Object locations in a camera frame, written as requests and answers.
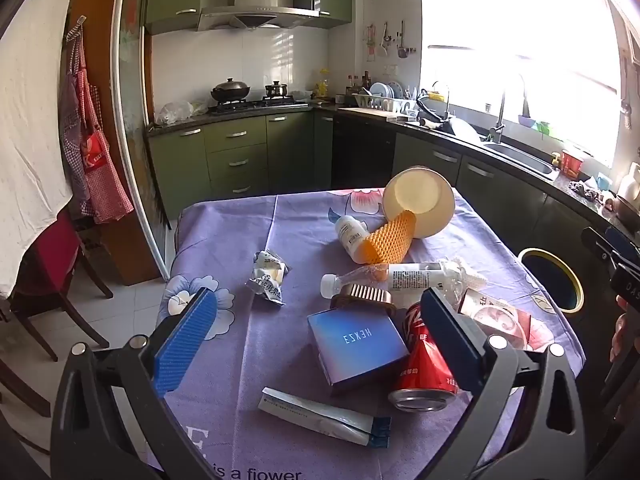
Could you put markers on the steel range hood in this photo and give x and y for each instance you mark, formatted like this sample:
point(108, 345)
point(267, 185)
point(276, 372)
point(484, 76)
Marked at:
point(257, 5)

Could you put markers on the sliding door frame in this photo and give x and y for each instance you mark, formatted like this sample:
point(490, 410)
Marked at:
point(135, 135)

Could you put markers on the red soda can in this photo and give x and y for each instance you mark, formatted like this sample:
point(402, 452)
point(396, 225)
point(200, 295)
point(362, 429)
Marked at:
point(425, 370)

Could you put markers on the purple floral tablecloth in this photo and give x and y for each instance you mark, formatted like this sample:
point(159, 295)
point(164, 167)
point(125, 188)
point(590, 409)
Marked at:
point(250, 350)

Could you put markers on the clear plastic bottle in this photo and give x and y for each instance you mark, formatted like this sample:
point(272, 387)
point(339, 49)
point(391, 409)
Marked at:
point(410, 277)

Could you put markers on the red checked apron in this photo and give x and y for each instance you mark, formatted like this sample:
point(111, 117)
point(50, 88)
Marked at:
point(97, 160)

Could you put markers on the dark rag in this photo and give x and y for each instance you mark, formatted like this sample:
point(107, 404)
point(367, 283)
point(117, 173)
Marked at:
point(582, 190)

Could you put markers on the wooden cutting board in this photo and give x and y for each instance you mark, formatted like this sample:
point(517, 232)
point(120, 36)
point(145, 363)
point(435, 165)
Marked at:
point(370, 111)

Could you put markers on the blue cardboard box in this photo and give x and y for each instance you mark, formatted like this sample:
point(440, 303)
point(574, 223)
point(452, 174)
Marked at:
point(355, 345)

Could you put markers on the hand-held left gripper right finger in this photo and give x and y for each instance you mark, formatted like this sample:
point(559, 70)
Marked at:
point(450, 340)

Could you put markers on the sauce bottles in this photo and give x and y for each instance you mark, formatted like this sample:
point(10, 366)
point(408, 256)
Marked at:
point(359, 84)

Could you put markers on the yellow bottle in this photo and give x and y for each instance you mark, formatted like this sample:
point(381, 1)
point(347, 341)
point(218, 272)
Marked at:
point(322, 85)

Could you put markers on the brown bowl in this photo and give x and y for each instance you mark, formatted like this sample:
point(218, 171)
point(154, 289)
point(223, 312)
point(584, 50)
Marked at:
point(627, 210)

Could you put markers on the pink plastic package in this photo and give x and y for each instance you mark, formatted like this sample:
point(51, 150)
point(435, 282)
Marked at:
point(500, 320)

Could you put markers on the small faucet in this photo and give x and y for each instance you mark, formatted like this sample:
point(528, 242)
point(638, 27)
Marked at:
point(445, 95)

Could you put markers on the person's right hand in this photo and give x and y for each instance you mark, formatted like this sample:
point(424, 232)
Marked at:
point(621, 330)

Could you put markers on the gas stove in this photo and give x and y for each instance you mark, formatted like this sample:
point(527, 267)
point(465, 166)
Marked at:
point(257, 105)

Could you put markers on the small cooking pot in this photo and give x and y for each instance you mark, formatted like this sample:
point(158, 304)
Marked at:
point(276, 89)

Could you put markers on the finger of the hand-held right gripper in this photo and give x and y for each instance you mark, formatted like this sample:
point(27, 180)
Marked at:
point(602, 247)

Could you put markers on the blue cup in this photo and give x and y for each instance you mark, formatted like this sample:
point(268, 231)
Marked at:
point(602, 181)

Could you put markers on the red container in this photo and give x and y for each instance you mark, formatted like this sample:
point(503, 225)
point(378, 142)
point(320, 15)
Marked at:
point(572, 162)

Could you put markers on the plastic bag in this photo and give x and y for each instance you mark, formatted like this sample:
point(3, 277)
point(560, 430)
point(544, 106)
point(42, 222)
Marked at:
point(175, 112)

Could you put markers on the steel sink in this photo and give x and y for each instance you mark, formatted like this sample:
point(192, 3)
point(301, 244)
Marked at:
point(520, 160)

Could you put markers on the black wok with lid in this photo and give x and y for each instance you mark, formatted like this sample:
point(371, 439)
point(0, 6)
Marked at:
point(230, 91)

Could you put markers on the red wooden chair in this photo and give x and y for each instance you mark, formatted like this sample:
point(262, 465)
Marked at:
point(55, 255)

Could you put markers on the tall sink faucet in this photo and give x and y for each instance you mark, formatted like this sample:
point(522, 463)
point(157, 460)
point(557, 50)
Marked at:
point(497, 125)

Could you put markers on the orange foam net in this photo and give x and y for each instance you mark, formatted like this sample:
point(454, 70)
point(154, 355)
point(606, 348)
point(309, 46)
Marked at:
point(390, 237)

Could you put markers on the dark lower cabinets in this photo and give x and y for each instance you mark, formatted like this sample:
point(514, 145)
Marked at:
point(490, 185)

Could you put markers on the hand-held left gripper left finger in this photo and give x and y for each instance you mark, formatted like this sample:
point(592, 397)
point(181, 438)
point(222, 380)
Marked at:
point(185, 340)

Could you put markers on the white jug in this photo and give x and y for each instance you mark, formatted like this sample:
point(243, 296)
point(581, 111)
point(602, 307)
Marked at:
point(631, 182)

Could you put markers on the window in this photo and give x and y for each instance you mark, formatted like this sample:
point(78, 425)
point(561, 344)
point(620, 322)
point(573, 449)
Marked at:
point(515, 35)

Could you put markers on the white cloth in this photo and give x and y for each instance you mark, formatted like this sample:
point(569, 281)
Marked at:
point(30, 110)

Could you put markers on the yellow-rimmed dark bin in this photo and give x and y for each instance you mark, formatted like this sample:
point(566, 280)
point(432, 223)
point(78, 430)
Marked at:
point(550, 280)

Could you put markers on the hanging kitchen utensils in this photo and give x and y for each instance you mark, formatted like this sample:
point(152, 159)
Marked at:
point(385, 40)

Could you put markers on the dish rack with dishes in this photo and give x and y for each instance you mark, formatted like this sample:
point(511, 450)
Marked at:
point(382, 97)

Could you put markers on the cream paper bowl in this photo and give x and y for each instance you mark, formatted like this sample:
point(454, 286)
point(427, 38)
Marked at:
point(430, 210)

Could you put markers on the white plate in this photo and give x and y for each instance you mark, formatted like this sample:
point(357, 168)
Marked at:
point(462, 130)

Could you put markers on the green lower cabinets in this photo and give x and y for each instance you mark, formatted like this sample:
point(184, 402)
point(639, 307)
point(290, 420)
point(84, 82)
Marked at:
point(235, 155)

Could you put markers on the snack wrapper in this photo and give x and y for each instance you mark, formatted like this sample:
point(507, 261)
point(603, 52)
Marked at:
point(267, 275)

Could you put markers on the white pill bottle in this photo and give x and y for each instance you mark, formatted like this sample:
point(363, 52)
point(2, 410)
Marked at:
point(350, 232)

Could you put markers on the dark kitchen countertop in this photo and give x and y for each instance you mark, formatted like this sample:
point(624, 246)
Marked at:
point(570, 190)

